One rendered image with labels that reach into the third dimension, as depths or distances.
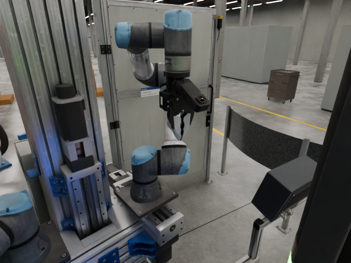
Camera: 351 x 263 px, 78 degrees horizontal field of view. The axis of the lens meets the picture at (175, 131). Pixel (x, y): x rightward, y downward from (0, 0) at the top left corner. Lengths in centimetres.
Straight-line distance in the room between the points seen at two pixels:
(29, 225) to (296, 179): 93
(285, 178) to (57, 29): 96
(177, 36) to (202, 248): 191
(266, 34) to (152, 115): 821
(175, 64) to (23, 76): 51
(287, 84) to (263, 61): 313
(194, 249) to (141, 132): 116
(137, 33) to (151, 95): 139
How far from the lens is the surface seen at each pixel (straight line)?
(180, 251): 219
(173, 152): 95
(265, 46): 988
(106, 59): 189
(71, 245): 108
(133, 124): 206
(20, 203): 83
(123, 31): 72
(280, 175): 92
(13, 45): 87
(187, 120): 67
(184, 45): 61
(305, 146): 207
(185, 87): 60
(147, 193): 102
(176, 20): 61
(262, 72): 999
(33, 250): 92
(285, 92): 704
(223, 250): 224
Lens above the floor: 172
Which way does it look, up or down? 23 degrees down
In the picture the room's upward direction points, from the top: straight up
